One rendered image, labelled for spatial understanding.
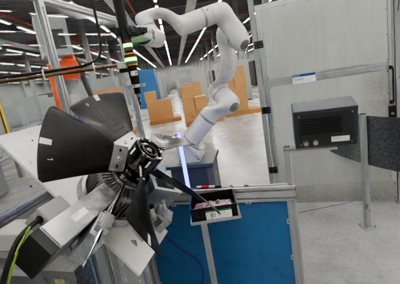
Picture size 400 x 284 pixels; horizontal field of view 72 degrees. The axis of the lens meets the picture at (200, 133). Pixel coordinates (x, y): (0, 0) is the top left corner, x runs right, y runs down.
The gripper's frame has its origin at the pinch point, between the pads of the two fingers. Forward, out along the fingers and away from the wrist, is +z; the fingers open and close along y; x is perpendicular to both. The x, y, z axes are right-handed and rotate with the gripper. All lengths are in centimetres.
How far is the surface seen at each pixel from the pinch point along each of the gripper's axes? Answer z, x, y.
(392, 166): -121, -108, -127
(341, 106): -29, -43, -77
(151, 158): 13.8, -45.4, -7.3
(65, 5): -63, 36, 70
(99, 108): 2.2, -26.5, 16.9
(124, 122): 2.4, -33.5, 7.2
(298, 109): -31, -42, -60
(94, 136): 23.5, -33.8, 5.9
